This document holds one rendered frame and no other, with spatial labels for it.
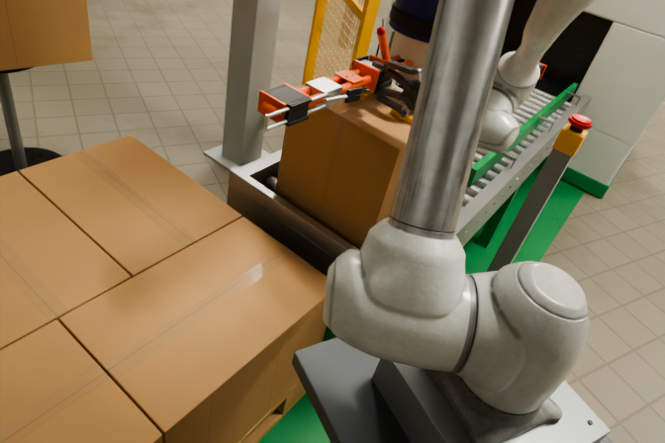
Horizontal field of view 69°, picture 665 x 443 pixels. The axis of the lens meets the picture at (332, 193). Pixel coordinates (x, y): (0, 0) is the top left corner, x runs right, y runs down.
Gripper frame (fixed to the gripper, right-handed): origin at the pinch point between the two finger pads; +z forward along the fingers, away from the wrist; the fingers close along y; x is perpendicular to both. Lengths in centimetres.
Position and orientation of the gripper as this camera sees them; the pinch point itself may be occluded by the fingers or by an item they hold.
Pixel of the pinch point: (369, 73)
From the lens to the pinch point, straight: 135.4
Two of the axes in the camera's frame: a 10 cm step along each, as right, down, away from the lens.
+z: -7.7, -4.8, 4.1
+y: -1.9, 8.0, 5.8
